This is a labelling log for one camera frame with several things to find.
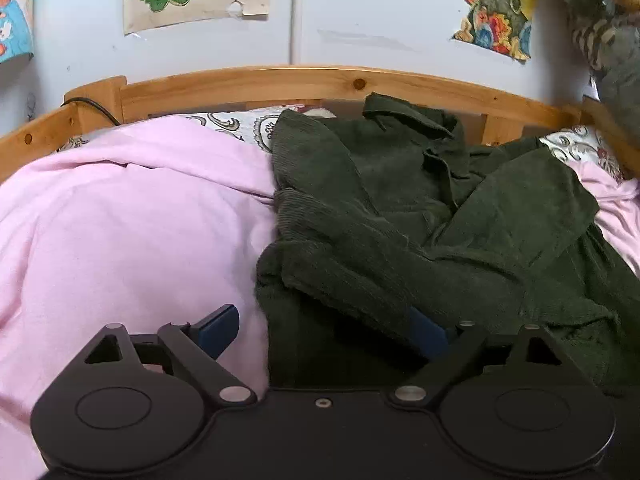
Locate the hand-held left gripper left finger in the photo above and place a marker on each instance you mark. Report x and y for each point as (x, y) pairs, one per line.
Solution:
(220, 332)

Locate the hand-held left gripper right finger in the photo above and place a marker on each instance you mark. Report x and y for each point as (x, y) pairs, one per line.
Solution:
(425, 336)

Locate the pink blanket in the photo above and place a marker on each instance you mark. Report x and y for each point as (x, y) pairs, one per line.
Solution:
(130, 240)

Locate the floral patterned bed sheet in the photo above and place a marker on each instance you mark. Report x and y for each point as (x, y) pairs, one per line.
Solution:
(225, 122)

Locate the dark patterned hanging cloth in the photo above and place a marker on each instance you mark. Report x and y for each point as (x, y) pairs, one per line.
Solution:
(615, 50)

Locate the wooden bed frame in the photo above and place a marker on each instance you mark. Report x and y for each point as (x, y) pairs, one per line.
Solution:
(300, 77)

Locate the colourful torn wall poster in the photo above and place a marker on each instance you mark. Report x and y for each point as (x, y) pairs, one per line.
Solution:
(495, 15)

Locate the white wall pipe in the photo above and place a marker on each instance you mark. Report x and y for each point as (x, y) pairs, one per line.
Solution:
(296, 10)

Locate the blue cartoon wall poster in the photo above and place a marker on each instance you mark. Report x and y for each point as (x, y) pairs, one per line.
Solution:
(15, 10)

